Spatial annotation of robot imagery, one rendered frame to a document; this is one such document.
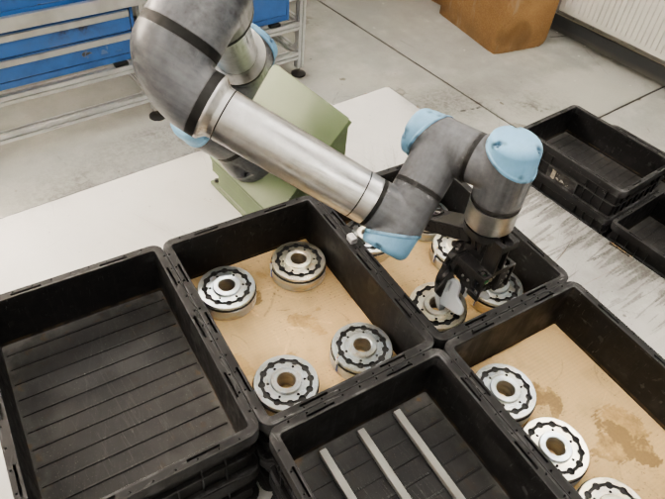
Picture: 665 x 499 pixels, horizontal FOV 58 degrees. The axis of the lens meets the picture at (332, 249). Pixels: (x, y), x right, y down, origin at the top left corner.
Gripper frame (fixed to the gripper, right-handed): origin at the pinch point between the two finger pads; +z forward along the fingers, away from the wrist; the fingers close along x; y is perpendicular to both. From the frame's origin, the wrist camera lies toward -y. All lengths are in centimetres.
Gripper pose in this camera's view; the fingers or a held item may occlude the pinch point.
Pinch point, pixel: (449, 298)
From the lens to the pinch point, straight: 108.8
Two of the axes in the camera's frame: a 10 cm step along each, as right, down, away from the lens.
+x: 8.2, -3.6, 4.5
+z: -0.8, 7.0, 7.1
